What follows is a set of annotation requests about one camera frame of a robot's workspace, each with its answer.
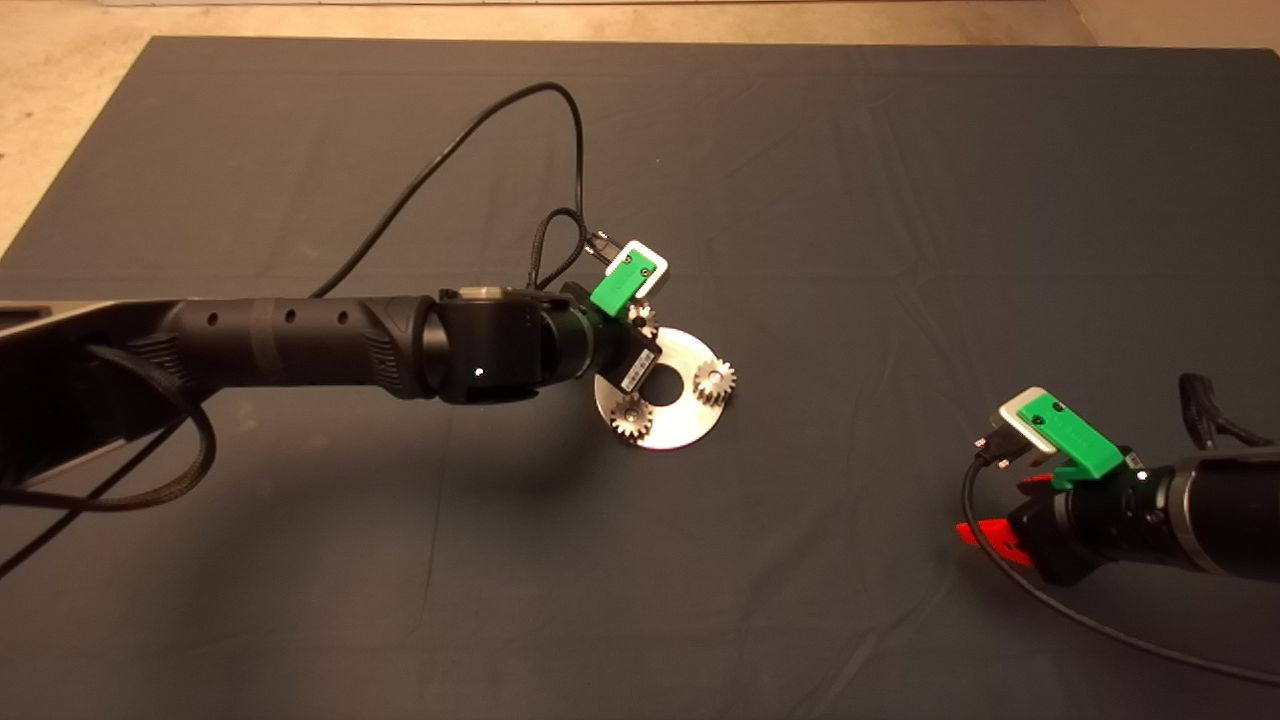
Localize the round metal carrier plate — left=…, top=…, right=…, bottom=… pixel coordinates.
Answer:
left=595, top=328, right=734, bottom=453

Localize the dark grey table cloth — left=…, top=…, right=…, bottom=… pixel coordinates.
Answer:
left=0, top=37, right=1280, bottom=720

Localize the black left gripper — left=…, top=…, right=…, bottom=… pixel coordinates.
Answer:
left=545, top=282, right=663, bottom=396

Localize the braided left arm cable loop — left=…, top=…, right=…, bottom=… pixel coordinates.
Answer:
left=0, top=345, right=218, bottom=513

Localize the green right camera mount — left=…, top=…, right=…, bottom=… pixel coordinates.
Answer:
left=1018, top=395, right=1124, bottom=491

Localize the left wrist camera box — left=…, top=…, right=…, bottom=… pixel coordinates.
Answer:
left=608, top=240, right=669, bottom=298

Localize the green left camera mount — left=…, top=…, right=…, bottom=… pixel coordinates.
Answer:
left=590, top=250, right=663, bottom=319

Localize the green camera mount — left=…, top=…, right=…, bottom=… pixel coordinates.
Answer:
left=590, top=250, right=663, bottom=319
left=1018, top=395, right=1124, bottom=491

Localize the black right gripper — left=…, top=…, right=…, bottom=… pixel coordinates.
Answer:
left=955, top=462, right=1176, bottom=586

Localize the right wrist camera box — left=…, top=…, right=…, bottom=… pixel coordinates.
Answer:
left=972, top=387, right=1061, bottom=468

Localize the braided right arm cable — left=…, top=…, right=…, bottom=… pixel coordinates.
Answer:
left=1178, top=373, right=1276, bottom=448

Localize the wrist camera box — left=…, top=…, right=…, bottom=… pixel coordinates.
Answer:
left=972, top=387, right=1061, bottom=468
left=608, top=240, right=669, bottom=298

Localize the short braided left wrist cable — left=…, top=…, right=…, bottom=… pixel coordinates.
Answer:
left=530, top=207, right=601, bottom=293

